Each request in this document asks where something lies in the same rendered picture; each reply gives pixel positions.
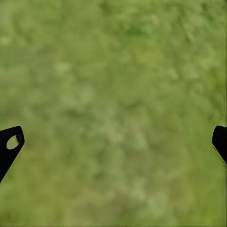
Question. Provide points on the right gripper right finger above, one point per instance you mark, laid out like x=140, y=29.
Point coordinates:
x=220, y=141

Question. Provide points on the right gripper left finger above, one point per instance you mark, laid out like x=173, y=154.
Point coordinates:
x=11, y=142

